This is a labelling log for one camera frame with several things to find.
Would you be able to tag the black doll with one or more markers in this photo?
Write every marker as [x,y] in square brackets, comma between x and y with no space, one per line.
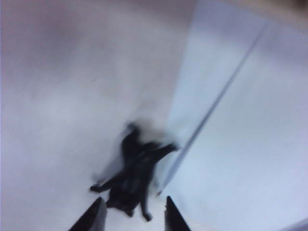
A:
[134,173]

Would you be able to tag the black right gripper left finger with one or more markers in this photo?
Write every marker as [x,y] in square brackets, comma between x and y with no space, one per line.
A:
[96,216]

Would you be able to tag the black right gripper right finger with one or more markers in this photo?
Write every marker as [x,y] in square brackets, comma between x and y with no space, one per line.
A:
[173,216]

